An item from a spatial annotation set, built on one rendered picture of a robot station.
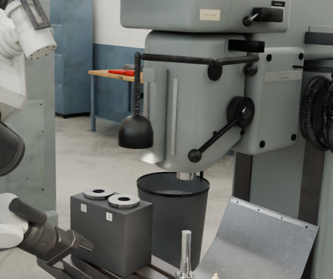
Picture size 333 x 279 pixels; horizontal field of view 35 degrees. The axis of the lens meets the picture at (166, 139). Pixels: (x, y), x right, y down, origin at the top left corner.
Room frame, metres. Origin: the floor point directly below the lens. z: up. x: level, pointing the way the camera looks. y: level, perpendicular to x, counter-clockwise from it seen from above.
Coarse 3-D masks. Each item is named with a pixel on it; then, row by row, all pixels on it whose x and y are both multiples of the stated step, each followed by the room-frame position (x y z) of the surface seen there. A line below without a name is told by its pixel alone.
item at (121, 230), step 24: (96, 192) 1.48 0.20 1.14; (72, 216) 1.44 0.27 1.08; (96, 216) 1.38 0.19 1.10; (120, 216) 1.33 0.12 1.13; (144, 216) 1.38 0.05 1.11; (96, 240) 1.38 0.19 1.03; (120, 240) 1.33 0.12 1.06; (144, 240) 1.38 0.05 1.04; (96, 264) 1.38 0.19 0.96; (120, 264) 1.33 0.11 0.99; (144, 264) 1.39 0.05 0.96
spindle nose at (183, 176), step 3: (177, 174) 1.20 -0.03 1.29; (180, 174) 1.20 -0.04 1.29; (183, 174) 1.19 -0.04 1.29; (186, 174) 1.19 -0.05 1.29; (189, 174) 1.19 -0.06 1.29; (192, 174) 1.20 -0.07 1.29; (195, 174) 1.20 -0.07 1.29; (177, 177) 1.20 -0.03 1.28; (180, 177) 1.20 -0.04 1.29; (183, 177) 1.19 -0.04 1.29; (186, 177) 1.19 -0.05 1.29; (189, 177) 1.19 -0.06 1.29; (192, 177) 1.20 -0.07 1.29; (195, 177) 1.20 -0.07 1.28
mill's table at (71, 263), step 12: (72, 264) 1.39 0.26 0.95; (84, 264) 1.39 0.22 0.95; (156, 264) 1.41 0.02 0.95; (168, 264) 1.41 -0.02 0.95; (60, 276) 1.43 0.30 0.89; (72, 276) 1.39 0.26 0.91; (84, 276) 1.33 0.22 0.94; (96, 276) 1.32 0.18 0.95; (108, 276) 1.36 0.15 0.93; (120, 276) 1.33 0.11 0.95; (132, 276) 1.33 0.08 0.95; (144, 276) 1.33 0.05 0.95; (156, 276) 1.33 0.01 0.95; (168, 276) 1.35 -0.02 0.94
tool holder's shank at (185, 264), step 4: (184, 232) 1.20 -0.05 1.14; (188, 232) 1.20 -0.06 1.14; (184, 236) 1.20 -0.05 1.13; (188, 236) 1.20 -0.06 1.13; (184, 240) 1.20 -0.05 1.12; (188, 240) 1.20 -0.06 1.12; (184, 244) 1.20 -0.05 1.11; (188, 244) 1.20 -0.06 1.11; (184, 248) 1.20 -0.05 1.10; (188, 248) 1.20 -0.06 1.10; (184, 252) 1.19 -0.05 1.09; (188, 252) 1.20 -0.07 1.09; (184, 256) 1.19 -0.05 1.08; (188, 256) 1.20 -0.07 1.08; (184, 260) 1.19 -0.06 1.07; (188, 260) 1.20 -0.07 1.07; (180, 264) 1.20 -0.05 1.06; (184, 264) 1.19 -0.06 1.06; (188, 264) 1.20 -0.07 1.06; (180, 268) 1.20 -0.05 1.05; (184, 268) 1.19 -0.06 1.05; (188, 268) 1.19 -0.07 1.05; (180, 272) 1.21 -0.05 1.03; (184, 272) 1.20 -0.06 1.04; (188, 272) 1.20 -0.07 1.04
